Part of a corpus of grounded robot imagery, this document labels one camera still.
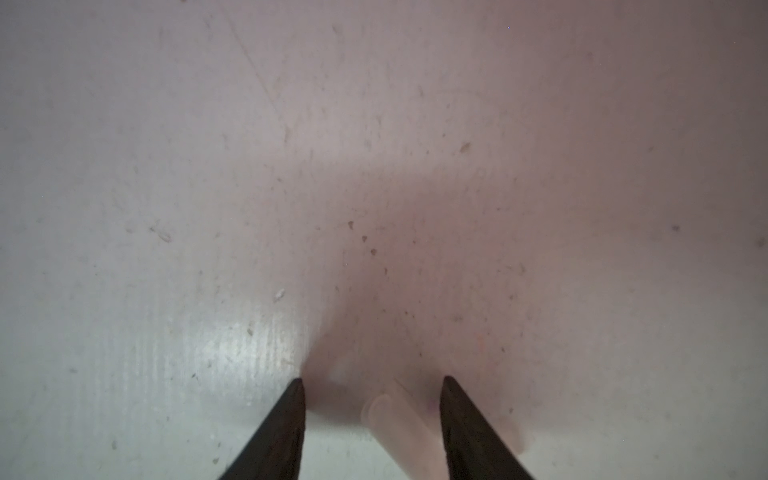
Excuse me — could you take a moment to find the translucent pen cap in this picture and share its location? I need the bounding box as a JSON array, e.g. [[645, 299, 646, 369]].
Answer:
[[361, 389, 449, 480]]

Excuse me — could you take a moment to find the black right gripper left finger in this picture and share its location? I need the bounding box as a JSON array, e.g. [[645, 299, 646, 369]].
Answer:
[[220, 378, 306, 480]]

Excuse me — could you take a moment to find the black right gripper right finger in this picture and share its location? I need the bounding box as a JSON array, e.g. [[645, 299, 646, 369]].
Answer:
[[439, 375, 534, 480]]

